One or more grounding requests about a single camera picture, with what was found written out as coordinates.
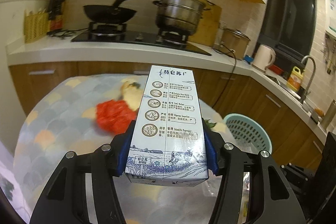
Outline dark sauce bottle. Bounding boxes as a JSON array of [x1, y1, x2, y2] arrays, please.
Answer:
[[47, 0, 66, 35]]

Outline white electric kettle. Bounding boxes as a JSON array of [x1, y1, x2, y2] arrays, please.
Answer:
[[252, 44, 276, 72]]

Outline brown rice cooker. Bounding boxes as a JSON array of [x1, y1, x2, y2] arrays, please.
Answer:
[[219, 28, 251, 60]]

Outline stainless steel steamer pot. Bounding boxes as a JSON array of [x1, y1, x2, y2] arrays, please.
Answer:
[[153, 0, 206, 36]]

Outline red plastic bag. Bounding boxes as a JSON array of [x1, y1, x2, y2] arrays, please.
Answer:
[[96, 100, 137, 135]]

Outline blue white milk carton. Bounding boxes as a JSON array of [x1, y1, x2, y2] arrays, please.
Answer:
[[125, 65, 209, 187]]

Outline green leafy vegetable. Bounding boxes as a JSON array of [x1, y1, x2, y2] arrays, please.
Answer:
[[205, 119, 217, 131]]

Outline dark kitchen window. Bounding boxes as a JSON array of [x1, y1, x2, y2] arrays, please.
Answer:
[[257, 0, 317, 61]]

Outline black wok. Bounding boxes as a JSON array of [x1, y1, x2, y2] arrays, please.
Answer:
[[83, 0, 136, 24]]

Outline hanging utensil rack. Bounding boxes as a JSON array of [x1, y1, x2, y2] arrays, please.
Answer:
[[323, 33, 335, 75]]

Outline black power cable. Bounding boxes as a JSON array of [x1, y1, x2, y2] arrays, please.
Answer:
[[209, 43, 238, 109]]

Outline steel cylinder container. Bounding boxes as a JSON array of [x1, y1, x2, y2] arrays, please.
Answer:
[[320, 100, 336, 131]]

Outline wooden lower cabinets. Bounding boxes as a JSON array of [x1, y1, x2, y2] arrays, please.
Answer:
[[10, 61, 323, 170]]

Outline steel kitchen faucet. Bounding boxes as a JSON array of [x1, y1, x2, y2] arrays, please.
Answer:
[[299, 55, 317, 104]]

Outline pale yellow pomelo peel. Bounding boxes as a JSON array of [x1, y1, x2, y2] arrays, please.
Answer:
[[120, 78, 143, 111]]

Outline light blue perforated basket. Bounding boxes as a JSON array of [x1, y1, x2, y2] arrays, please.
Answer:
[[223, 113, 273, 154]]

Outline yellow woven basket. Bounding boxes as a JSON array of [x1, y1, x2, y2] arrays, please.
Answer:
[[23, 9, 49, 44]]

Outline wooden cutting board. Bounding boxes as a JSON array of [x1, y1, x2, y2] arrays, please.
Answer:
[[189, 0, 222, 47]]

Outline yellow detergent bottle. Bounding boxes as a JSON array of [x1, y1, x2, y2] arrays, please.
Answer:
[[286, 67, 303, 93]]

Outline black gas stove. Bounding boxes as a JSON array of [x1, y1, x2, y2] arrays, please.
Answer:
[[71, 22, 211, 56]]

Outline patterned table cloth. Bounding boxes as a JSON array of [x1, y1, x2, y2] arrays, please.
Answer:
[[14, 75, 221, 223]]

